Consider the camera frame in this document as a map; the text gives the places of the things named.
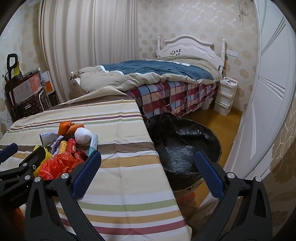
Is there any white wardrobe door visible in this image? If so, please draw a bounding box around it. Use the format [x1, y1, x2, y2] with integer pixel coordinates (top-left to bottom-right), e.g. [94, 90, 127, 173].
[222, 0, 296, 181]

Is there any striped cloth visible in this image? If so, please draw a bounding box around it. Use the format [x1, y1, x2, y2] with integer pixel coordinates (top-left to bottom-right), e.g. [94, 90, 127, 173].
[0, 87, 192, 241]

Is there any black bagged waste bin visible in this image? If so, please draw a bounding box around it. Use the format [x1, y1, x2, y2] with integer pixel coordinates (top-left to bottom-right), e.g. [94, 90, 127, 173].
[146, 113, 222, 191]

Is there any white paper packet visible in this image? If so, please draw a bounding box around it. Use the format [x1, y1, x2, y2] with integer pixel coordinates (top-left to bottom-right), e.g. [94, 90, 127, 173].
[40, 132, 58, 145]

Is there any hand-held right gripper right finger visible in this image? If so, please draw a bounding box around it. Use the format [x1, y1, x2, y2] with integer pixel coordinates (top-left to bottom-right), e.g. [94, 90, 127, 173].
[193, 151, 273, 241]

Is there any plaid bedsheet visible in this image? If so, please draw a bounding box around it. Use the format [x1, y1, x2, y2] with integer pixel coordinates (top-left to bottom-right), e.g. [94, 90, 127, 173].
[125, 80, 219, 118]

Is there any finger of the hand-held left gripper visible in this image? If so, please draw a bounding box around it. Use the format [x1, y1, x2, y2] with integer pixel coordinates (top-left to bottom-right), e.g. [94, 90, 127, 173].
[0, 146, 47, 186]
[0, 142, 18, 164]

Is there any orange-red foam net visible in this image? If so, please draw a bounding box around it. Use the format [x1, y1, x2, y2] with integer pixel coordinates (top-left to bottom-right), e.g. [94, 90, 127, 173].
[39, 154, 80, 181]

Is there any printed orange wrapper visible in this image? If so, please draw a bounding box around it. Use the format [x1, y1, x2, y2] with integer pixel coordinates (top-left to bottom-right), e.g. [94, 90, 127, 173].
[58, 122, 71, 135]

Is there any hanging wall string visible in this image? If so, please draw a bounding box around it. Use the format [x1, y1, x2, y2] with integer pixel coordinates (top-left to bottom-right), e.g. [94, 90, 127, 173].
[238, 1, 248, 26]

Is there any white bucket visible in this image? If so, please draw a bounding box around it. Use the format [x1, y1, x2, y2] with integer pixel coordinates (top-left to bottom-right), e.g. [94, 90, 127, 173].
[201, 97, 213, 109]

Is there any yellow foam net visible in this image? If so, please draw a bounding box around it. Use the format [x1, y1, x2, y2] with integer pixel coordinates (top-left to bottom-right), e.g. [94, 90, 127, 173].
[33, 146, 52, 176]

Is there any white paper ball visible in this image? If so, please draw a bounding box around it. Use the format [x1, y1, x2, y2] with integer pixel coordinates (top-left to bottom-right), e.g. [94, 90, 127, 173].
[74, 127, 92, 145]

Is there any beige curtain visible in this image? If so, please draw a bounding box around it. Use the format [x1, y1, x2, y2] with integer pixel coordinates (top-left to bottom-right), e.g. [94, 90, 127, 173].
[38, 0, 139, 102]

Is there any white metal frame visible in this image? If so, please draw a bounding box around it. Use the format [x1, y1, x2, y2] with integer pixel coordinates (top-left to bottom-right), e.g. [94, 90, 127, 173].
[39, 91, 50, 109]

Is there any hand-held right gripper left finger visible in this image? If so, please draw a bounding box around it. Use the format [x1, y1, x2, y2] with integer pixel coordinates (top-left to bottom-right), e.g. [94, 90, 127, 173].
[24, 151, 108, 241]

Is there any white plastic drawer unit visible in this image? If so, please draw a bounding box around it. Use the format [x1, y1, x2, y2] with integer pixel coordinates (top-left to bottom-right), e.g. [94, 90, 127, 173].
[213, 77, 238, 116]

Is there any white and teal tube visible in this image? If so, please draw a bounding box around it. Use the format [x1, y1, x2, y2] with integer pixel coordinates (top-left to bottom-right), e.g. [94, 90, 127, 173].
[89, 134, 99, 156]

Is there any white wooden headboard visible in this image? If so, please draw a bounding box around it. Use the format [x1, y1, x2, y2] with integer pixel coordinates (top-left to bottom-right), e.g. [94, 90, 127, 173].
[156, 34, 228, 67]

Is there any orange and white box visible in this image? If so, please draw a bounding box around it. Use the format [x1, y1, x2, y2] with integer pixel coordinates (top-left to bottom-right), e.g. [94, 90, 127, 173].
[40, 71, 56, 93]

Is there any purple and white wrapper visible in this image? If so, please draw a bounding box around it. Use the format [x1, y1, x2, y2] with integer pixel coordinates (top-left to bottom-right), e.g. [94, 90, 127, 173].
[50, 137, 67, 154]

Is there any red wrapper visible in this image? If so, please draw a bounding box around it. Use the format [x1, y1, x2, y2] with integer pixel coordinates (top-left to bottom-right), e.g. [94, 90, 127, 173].
[74, 149, 89, 163]

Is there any black and yellow stick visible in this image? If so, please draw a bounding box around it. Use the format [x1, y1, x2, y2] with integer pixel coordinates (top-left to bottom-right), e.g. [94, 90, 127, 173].
[218, 57, 228, 77]

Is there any blue and beige duvet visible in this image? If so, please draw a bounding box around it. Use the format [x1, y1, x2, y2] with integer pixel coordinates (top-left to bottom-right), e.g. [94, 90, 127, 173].
[70, 57, 222, 93]

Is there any small yellow label bottle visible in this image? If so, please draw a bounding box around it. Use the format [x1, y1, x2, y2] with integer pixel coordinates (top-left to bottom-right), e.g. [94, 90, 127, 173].
[58, 140, 68, 156]

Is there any orange cardboard box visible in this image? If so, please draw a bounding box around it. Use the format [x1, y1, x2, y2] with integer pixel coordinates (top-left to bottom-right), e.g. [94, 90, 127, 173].
[176, 179, 221, 209]

